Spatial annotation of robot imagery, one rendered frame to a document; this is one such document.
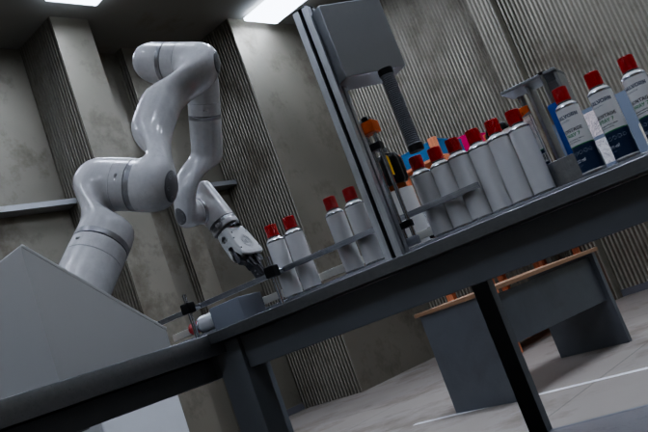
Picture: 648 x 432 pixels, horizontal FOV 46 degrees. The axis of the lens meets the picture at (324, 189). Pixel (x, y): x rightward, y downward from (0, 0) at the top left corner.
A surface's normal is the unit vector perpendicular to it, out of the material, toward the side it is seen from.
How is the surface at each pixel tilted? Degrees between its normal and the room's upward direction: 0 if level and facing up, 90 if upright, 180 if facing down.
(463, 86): 90
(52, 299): 90
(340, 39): 90
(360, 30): 90
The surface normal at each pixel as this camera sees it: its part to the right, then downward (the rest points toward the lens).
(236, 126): -0.65, 0.09
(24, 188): 0.69, -0.37
